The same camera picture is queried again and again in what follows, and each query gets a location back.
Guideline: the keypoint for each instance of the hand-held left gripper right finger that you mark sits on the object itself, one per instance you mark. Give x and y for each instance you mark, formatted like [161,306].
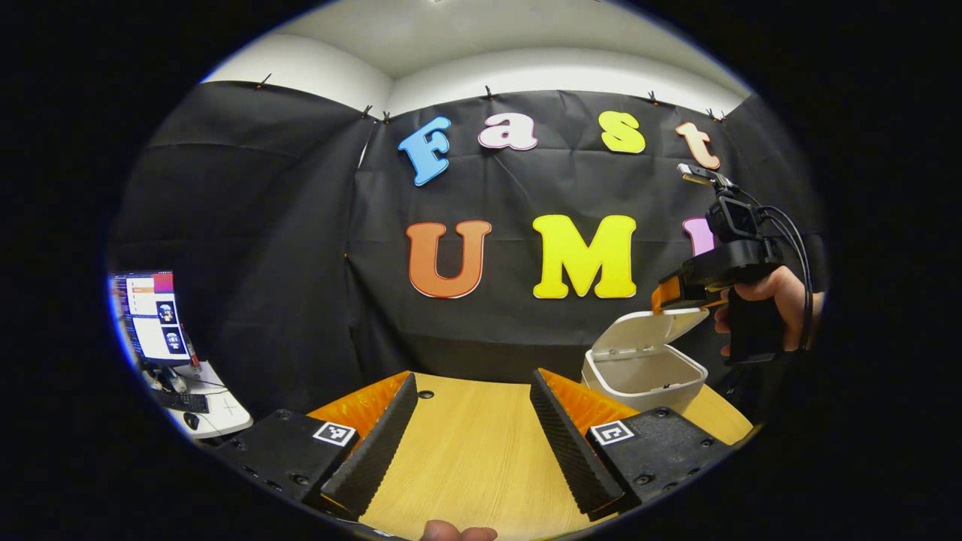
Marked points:
[567,451]

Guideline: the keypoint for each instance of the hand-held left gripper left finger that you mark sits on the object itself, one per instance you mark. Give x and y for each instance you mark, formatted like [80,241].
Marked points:
[379,443]

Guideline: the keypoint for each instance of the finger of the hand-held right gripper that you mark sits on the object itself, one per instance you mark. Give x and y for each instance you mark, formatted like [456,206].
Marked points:
[667,294]

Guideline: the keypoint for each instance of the white desktop garbage bin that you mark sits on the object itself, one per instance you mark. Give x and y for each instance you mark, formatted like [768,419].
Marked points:
[639,368]

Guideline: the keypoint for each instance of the wooden desktop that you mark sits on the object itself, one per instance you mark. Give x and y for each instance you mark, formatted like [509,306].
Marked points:
[473,451]

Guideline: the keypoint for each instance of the white side desk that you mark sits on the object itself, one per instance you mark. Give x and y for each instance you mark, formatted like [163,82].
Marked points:
[225,409]

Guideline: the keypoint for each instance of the black computer mouse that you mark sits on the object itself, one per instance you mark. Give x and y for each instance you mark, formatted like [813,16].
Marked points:
[192,421]

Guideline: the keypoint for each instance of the black keyboard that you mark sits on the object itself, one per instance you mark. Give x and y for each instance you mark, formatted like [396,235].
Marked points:
[182,401]

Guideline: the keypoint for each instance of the computer monitor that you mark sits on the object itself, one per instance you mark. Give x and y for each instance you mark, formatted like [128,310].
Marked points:
[154,315]

